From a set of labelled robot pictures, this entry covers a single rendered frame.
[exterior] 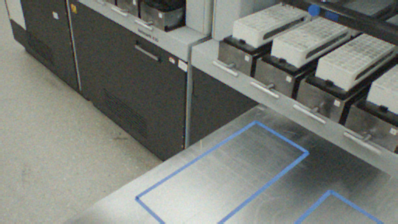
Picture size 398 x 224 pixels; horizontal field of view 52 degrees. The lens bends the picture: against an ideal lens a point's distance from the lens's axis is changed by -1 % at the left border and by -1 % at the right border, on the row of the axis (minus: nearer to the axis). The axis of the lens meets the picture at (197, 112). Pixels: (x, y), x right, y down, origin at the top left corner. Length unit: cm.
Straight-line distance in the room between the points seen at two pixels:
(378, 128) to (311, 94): 19
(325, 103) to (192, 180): 49
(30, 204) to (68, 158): 31
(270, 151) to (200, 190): 19
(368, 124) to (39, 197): 140
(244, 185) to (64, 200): 122
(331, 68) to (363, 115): 15
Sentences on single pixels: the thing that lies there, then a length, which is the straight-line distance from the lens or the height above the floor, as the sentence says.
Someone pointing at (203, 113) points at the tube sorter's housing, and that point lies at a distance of 149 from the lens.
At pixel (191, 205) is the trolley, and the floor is 82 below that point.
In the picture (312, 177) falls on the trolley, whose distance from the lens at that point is 83.
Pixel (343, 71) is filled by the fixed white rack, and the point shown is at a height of 86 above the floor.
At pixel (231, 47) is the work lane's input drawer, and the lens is 127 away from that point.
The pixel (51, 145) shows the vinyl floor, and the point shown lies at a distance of 218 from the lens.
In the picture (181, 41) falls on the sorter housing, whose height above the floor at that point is 73.
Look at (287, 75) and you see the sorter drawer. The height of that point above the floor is 80.
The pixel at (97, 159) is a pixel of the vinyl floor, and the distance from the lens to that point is 205.
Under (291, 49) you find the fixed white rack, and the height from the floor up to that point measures 86.
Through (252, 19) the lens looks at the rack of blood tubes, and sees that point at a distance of 132.
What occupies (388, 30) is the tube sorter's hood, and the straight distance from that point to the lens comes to 106.
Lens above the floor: 138
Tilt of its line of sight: 37 degrees down
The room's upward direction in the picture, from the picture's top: 3 degrees clockwise
